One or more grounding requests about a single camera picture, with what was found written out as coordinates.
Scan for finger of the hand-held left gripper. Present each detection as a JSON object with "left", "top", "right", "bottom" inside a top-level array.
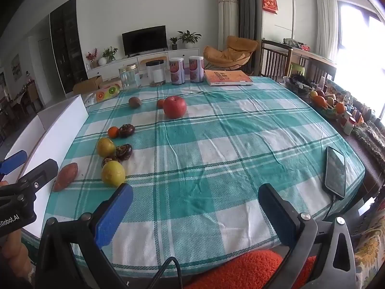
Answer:
[
  {"left": 16, "top": 158, "right": 59, "bottom": 195},
  {"left": 0, "top": 150, "right": 28, "bottom": 177}
]

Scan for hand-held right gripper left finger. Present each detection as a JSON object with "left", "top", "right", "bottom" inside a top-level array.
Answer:
[{"left": 35, "top": 183, "right": 134, "bottom": 289}]

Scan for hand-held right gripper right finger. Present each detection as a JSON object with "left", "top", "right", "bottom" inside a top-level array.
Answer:
[{"left": 258, "top": 183, "right": 357, "bottom": 289}]

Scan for reddish sweet potato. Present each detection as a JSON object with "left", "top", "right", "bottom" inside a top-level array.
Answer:
[{"left": 53, "top": 163, "right": 79, "bottom": 192}]

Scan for person's left hand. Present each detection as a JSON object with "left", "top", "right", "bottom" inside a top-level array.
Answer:
[{"left": 0, "top": 229, "right": 32, "bottom": 280}]

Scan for white foam board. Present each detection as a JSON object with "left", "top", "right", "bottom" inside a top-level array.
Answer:
[{"left": 15, "top": 94, "right": 90, "bottom": 238}]

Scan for large yellow pear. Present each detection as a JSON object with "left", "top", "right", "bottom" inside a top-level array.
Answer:
[{"left": 101, "top": 160, "right": 126, "bottom": 186}]

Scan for orange fuzzy cushion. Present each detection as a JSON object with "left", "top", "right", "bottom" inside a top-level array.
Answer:
[{"left": 183, "top": 249, "right": 318, "bottom": 289}]

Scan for small yellow pear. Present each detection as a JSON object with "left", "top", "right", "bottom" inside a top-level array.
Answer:
[{"left": 96, "top": 137, "right": 116, "bottom": 158}]

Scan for black smartphone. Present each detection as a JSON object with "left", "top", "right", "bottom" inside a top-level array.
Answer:
[{"left": 323, "top": 146, "right": 346, "bottom": 199}]

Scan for teal plaid tablecloth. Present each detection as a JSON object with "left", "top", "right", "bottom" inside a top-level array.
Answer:
[{"left": 42, "top": 75, "right": 366, "bottom": 277}]

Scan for brown cardboard box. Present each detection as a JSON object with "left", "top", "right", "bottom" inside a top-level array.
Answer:
[{"left": 73, "top": 75, "right": 103, "bottom": 95}]

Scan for floral patterned cloth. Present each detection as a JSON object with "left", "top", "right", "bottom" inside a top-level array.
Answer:
[{"left": 352, "top": 193, "right": 385, "bottom": 289}]

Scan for fruit print tissue box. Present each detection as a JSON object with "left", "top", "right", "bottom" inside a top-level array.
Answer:
[{"left": 96, "top": 84, "right": 122, "bottom": 102}]

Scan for fruit bowl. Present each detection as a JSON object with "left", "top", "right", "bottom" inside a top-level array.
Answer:
[{"left": 309, "top": 89, "right": 346, "bottom": 119}]

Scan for red apple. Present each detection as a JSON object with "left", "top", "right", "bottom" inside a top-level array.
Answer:
[{"left": 163, "top": 95, "right": 187, "bottom": 119}]

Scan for white television cabinet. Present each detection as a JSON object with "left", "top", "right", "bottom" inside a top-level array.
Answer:
[{"left": 87, "top": 48, "right": 200, "bottom": 80}]

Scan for red flowers in vase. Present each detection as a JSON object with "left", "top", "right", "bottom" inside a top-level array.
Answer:
[{"left": 86, "top": 48, "right": 99, "bottom": 68}]

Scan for dark tall bookcase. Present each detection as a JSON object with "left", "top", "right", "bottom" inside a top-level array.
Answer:
[{"left": 50, "top": 0, "right": 88, "bottom": 94}]

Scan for gold lid glass jar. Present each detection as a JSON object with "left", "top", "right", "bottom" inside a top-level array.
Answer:
[{"left": 118, "top": 63, "right": 141, "bottom": 90}]

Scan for black storage basket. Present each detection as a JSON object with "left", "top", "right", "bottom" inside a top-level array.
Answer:
[{"left": 284, "top": 72, "right": 313, "bottom": 97}]

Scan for plant in white vase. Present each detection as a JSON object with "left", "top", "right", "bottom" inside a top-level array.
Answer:
[{"left": 102, "top": 46, "right": 118, "bottom": 66}]

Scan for orange book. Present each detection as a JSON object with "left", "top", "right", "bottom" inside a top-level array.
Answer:
[{"left": 204, "top": 70, "right": 254, "bottom": 86}]

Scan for black lid clear jar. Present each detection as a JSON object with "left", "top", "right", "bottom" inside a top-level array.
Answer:
[{"left": 146, "top": 60, "right": 167, "bottom": 87}]

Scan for green plastic chair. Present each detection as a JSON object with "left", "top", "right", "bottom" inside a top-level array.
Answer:
[{"left": 290, "top": 63, "right": 306, "bottom": 77}]

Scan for dark wooden chair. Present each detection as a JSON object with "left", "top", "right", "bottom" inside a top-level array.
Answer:
[
  {"left": 304, "top": 56, "right": 337, "bottom": 82},
  {"left": 259, "top": 39, "right": 294, "bottom": 80}
]

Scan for left white orange can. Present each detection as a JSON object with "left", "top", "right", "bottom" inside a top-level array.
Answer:
[{"left": 169, "top": 58, "right": 185, "bottom": 85}]

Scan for pink tin can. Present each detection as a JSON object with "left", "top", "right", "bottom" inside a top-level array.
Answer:
[{"left": 188, "top": 56, "right": 204, "bottom": 83}]

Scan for black flat television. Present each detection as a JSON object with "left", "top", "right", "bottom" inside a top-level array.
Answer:
[{"left": 122, "top": 25, "right": 167, "bottom": 56}]

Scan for orange lounge chair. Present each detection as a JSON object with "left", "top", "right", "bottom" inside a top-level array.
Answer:
[{"left": 203, "top": 35, "right": 260, "bottom": 70}]

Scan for large green potted plant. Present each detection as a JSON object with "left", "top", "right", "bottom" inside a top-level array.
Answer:
[{"left": 177, "top": 30, "right": 202, "bottom": 49}]

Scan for white sheer curtain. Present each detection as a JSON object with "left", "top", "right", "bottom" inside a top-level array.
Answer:
[{"left": 315, "top": 0, "right": 340, "bottom": 64}]

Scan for window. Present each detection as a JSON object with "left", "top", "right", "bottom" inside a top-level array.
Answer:
[{"left": 337, "top": 0, "right": 385, "bottom": 115}]

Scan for covered standing air conditioner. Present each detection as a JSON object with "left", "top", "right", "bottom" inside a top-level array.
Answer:
[{"left": 217, "top": 0, "right": 240, "bottom": 52}]

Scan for grey curtain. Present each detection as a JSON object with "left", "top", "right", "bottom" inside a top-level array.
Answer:
[{"left": 234, "top": 0, "right": 263, "bottom": 41}]

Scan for black charging cable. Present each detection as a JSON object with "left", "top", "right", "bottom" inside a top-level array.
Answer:
[{"left": 324, "top": 193, "right": 338, "bottom": 221}]

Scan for black looped cable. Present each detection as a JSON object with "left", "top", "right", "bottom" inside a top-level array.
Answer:
[{"left": 152, "top": 256, "right": 185, "bottom": 283}]

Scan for framed wall picture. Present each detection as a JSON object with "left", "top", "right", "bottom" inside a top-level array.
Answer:
[{"left": 11, "top": 53, "right": 21, "bottom": 82}]

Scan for red wall hanging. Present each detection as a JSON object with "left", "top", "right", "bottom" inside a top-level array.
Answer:
[{"left": 261, "top": 0, "right": 279, "bottom": 14}]

